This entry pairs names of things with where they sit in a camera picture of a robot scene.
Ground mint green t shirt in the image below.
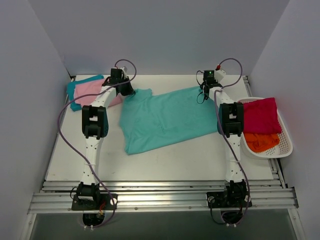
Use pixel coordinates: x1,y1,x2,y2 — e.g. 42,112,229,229
119,86,218,155

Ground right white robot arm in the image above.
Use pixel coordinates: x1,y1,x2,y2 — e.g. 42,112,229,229
200,69,248,207

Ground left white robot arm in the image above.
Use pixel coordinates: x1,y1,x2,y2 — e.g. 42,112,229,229
76,66,135,210

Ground pink folded t shirt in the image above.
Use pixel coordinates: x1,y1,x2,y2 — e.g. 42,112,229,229
73,78,123,110

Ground teal folded t shirt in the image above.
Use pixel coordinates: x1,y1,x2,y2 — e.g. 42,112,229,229
66,74,105,112

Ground magenta t shirt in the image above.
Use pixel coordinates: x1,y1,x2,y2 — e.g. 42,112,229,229
243,97,282,135

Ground orange t shirt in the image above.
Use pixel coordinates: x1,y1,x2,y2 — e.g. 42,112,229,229
244,133,280,153

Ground white plastic basket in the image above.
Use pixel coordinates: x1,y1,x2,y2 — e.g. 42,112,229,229
237,97,293,159

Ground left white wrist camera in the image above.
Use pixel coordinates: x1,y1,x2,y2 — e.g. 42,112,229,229
120,66,128,75

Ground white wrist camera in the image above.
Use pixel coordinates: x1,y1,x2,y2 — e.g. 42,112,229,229
214,64,226,83
120,66,128,75

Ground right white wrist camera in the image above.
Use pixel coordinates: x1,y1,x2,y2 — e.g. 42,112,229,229
214,64,226,83

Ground thin black cable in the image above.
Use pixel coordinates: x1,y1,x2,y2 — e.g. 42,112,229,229
195,70,210,105

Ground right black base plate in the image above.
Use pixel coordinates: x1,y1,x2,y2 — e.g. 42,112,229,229
206,190,253,209

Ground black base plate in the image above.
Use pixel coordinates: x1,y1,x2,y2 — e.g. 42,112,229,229
71,193,118,211
206,190,253,209

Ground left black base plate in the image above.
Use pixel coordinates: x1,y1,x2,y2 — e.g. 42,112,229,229
71,193,118,211

